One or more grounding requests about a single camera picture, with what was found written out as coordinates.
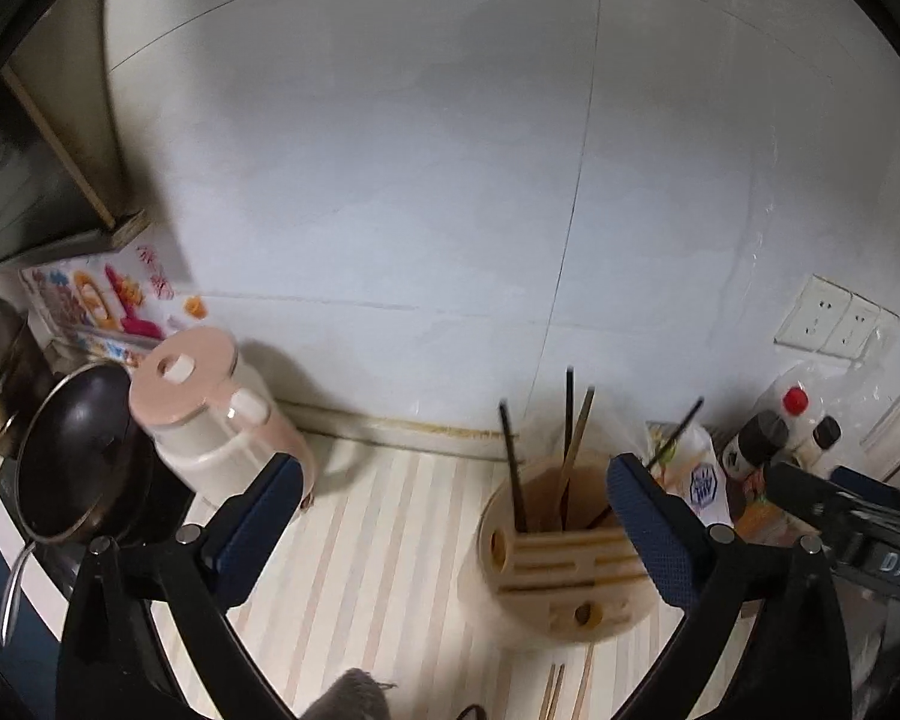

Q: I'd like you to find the red cap sauce bottle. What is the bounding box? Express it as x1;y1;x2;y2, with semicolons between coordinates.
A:
757;382;820;460

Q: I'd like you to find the white wall socket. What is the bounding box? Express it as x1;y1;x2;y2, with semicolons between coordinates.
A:
825;292;900;362
774;274;853;350

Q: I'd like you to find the clear plastic bag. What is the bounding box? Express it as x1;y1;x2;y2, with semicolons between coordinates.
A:
757;321;900;467

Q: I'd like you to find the orange seasoning packet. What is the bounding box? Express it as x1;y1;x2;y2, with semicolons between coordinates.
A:
735;491;818;550

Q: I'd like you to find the beige round utensil holder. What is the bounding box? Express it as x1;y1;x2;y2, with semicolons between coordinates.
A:
457;461;680;650

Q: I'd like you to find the grey range hood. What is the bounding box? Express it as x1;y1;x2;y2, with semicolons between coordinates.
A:
0;66;152;272

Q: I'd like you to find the dark lid spice jar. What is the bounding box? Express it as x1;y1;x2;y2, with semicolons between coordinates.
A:
720;411;791;482

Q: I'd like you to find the black cap sauce bottle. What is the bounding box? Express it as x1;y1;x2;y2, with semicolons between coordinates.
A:
795;415;844;470

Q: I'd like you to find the pink white electric kettle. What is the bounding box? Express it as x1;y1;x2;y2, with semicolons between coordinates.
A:
127;326;320;512

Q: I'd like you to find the black frying pan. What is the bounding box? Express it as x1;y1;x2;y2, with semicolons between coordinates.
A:
0;360;156;642

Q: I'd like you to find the white seasoning packet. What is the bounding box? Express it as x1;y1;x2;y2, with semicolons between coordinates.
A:
647;422;733;530

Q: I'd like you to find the grey knit cloth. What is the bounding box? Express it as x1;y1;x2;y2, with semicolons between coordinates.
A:
300;666;397;720

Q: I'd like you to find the colourful wall sticker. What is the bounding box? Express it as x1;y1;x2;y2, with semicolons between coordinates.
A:
19;242;212;370

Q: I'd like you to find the striped cat print tablecloth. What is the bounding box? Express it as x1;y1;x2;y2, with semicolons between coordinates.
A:
150;420;721;720

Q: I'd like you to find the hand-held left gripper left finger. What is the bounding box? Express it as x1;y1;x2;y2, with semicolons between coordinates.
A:
58;456;305;720

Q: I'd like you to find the dark brown chopstick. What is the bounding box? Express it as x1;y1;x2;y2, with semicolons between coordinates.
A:
586;397;706;531
499;400;530;533
562;366;577;511

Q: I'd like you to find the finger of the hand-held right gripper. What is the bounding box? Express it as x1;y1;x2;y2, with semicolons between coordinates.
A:
765;460;900;542
829;465;900;517

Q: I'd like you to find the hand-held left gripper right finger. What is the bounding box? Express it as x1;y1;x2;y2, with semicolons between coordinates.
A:
606;453;854;720

